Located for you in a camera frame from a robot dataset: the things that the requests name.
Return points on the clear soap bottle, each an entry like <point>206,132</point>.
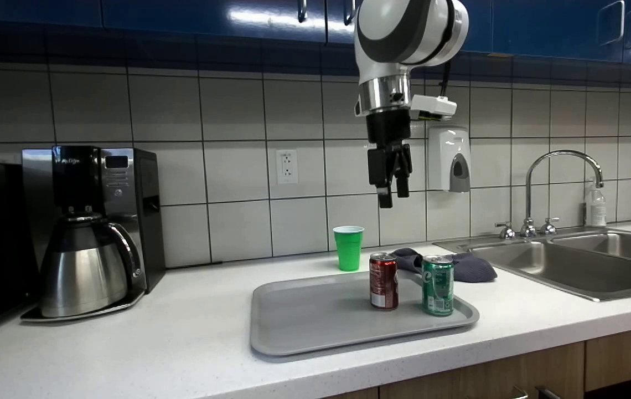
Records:
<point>596,212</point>

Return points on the gray plastic tray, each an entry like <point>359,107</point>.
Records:
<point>316,318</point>

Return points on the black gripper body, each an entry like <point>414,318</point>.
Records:
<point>388,130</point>

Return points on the chrome gooseneck faucet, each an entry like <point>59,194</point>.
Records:
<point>529,191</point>

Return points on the blue upper cabinets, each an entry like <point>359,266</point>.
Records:
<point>144,23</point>

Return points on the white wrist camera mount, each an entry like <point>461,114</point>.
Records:
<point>432,107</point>

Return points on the red soda can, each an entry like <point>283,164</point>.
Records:
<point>383,284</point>

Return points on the white wall soap dispenser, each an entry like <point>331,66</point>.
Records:
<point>449,159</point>

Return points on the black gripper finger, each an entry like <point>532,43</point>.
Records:
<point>381,178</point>
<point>404,170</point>

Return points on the steel and black coffee maker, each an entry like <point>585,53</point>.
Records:
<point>86,266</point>

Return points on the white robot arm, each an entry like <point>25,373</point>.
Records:
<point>411,29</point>

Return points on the stainless steel double sink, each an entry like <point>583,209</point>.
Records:
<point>595,268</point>

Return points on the white wall outlet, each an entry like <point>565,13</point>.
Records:
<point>287,166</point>

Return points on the wooden lower cabinets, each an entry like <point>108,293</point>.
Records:
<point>492,373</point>

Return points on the dark gray cloth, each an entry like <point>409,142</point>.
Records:
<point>472,266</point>

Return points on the green plastic cup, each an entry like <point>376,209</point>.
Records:
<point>349,248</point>

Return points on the green soda can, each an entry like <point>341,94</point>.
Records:
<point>439,288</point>

